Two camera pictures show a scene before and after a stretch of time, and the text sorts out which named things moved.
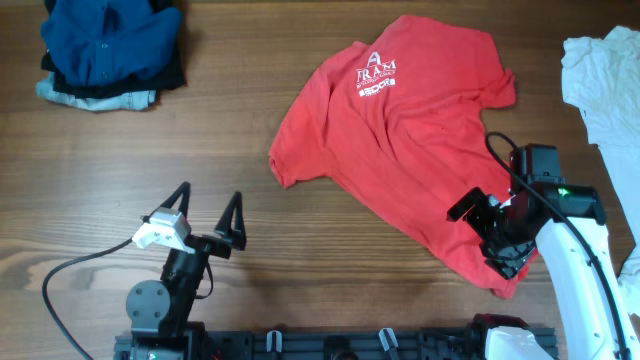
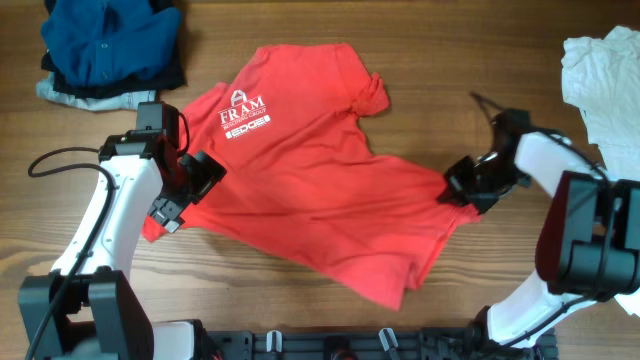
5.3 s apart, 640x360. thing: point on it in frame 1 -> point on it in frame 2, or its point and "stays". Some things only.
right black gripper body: x=502 y=242 -> x=478 y=184
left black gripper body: x=212 y=245 -> x=198 y=178
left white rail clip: x=278 y=341 stays
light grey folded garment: x=133 y=100 stays
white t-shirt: x=601 y=72 stays
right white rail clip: x=388 y=338 stays
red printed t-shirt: x=396 y=125 -> x=304 y=181
